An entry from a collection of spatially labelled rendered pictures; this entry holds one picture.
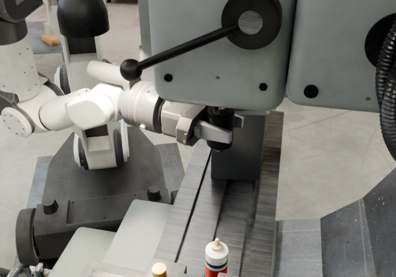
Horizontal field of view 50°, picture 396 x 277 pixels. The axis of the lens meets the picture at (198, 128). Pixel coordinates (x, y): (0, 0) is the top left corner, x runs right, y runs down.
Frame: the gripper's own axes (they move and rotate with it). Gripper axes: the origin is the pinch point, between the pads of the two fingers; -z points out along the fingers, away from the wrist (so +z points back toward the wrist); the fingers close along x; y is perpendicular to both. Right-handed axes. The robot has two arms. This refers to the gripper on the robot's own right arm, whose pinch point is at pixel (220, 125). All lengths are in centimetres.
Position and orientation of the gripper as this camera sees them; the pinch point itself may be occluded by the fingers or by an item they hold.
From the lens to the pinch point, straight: 72.6
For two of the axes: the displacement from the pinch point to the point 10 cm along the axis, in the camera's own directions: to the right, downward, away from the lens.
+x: 4.5, -4.8, 7.5
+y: -0.1, 8.4, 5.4
